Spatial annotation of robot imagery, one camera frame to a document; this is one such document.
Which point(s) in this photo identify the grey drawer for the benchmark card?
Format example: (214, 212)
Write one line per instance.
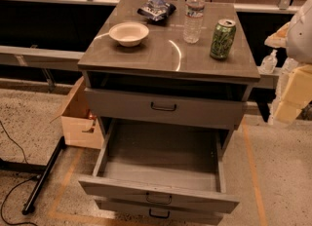
(160, 213)
(177, 110)
(160, 166)

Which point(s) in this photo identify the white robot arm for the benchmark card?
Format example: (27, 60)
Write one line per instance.
(294, 88)

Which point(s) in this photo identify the grey drawer cabinet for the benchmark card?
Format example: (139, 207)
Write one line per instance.
(164, 64)

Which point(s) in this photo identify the grey top drawer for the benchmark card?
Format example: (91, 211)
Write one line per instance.
(177, 110)

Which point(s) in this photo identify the grey bottom drawer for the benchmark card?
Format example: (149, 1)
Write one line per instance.
(160, 213)

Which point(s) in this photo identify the white bowl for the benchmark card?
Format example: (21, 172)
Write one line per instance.
(129, 34)

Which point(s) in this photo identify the cardboard box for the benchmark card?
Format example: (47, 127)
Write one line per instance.
(80, 126)

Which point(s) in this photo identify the blue chip bag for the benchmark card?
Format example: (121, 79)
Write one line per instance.
(156, 10)

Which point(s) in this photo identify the green soda can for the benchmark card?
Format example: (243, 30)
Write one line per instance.
(223, 38)

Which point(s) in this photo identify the clear water bottle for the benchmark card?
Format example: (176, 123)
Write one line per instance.
(194, 14)

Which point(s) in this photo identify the left sanitizer bottle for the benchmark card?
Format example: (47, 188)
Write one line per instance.
(269, 63)

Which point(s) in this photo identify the black floor stand bar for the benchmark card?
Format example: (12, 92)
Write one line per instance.
(41, 173)

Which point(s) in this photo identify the grey metal shelf rail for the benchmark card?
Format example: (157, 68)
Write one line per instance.
(40, 58)

